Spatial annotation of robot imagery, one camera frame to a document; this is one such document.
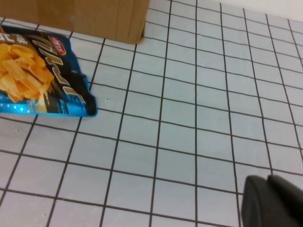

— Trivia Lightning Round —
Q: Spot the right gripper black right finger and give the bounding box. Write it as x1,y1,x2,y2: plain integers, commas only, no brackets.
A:
267,174,303,227

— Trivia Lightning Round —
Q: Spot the taped cardboard box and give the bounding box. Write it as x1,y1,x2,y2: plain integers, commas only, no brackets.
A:
0,0,151,45

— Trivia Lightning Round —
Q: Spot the blue shrimp chips bag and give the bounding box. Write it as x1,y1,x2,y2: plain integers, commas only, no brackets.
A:
0,25,98,118

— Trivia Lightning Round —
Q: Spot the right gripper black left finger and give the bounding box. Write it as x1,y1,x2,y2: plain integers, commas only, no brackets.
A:
241,175,273,227

